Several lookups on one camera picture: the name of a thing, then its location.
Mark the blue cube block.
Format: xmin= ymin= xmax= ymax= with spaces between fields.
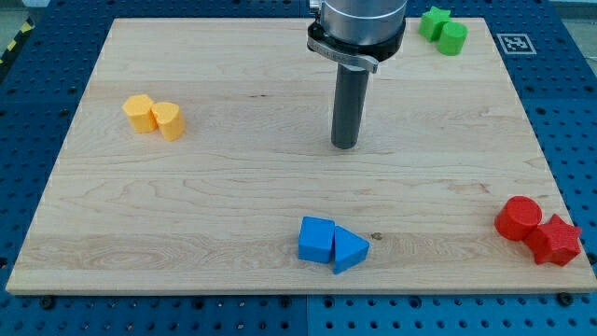
xmin=298 ymin=217 xmax=336 ymax=263

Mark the white fiducial marker tag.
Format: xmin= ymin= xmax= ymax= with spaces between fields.
xmin=496 ymin=33 xmax=536 ymax=55

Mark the wooden board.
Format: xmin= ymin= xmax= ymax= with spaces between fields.
xmin=7 ymin=18 xmax=596 ymax=296

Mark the red cylinder block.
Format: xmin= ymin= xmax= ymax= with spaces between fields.
xmin=494 ymin=195 xmax=543 ymax=241

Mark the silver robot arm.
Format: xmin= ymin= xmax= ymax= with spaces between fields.
xmin=307 ymin=0 xmax=408 ymax=73

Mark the black screw bottom right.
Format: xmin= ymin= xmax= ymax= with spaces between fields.
xmin=556 ymin=292 xmax=575 ymax=307

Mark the yellow heart block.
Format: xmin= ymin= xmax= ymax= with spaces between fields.
xmin=151 ymin=102 xmax=186 ymax=141

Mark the black screw bottom left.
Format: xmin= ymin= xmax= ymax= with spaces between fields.
xmin=39 ymin=296 xmax=56 ymax=311

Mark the green star block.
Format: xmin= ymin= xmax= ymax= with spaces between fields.
xmin=418 ymin=6 xmax=451 ymax=42

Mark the black screw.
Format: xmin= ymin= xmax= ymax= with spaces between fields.
xmin=39 ymin=296 xmax=56 ymax=311
xmin=556 ymin=292 xmax=575 ymax=307

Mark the blue triangle block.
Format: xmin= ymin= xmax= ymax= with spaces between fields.
xmin=333 ymin=226 xmax=370 ymax=274

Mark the red star block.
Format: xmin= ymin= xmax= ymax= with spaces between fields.
xmin=523 ymin=214 xmax=582 ymax=267

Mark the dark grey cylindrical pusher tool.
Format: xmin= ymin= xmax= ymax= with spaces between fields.
xmin=331 ymin=63 xmax=368 ymax=149

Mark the yellow hexagon block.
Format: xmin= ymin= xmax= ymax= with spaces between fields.
xmin=122 ymin=94 xmax=158 ymax=133

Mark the green cylinder block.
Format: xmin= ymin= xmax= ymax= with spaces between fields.
xmin=437 ymin=21 xmax=468 ymax=56

